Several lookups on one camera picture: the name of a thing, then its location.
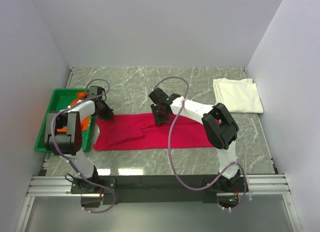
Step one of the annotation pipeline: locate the pink t shirt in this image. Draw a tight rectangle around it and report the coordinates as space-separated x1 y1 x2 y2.
93 113 212 151

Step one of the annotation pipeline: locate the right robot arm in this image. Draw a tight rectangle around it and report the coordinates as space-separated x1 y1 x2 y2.
149 88 243 192

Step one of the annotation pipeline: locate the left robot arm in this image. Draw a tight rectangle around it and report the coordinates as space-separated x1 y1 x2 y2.
44 97 114 193

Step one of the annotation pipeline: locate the orange t shirt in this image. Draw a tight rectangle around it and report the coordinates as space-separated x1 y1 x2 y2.
56 91 93 133

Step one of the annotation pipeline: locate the green plastic bin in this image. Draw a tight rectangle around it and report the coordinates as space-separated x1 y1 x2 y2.
34 88 98 153

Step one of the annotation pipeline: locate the folded white t shirt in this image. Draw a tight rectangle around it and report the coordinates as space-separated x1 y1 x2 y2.
213 78 264 114

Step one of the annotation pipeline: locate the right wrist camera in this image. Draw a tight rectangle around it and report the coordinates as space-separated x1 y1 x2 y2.
149 88 172 105

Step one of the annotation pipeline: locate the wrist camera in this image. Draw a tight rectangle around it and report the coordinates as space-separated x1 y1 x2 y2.
88 86 105 97
149 88 172 105

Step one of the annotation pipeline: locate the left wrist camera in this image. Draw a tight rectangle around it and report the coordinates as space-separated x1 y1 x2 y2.
88 86 105 97

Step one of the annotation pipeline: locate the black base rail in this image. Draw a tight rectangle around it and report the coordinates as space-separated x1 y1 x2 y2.
69 174 251 206

